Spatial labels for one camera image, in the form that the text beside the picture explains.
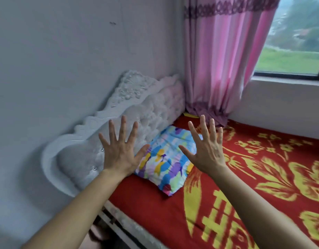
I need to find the white tufted headboard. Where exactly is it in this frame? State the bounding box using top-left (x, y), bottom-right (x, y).
top-left (41, 70), bottom-right (186, 198)

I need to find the white bed frame rail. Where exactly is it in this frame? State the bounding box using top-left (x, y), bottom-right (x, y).
top-left (98, 200), bottom-right (170, 249)

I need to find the person's left hand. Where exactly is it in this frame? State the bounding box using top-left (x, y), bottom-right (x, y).
top-left (98, 116), bottom-right (150, 177)

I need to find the person's right forearm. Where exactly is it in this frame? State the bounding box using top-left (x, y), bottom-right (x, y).
top-left (210, 164), bottom-right (319, 249)

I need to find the person's left forearm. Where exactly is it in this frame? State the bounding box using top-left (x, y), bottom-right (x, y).
top-left (21, 169), bottom-right (129, 249)

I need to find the red yellow floral bed sheet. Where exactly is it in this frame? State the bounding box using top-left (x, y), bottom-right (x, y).
top-left (109, 113), bottom-right (319, 249)

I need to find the person's right hand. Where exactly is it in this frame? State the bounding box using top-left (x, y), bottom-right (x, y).
top-left (178, 115), bottom-right (226, 175)

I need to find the pink curtain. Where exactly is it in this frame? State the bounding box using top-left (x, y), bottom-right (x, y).
top-left (183, 0), bottom-right (282, 127)

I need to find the colourful patterned pillow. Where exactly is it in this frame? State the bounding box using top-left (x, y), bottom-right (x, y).
top-left (134, 126), bottom-right (203, 197)

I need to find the dark framed window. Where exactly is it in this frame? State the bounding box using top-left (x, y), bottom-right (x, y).
top-left (254, 0), bottom-right (319, 81)

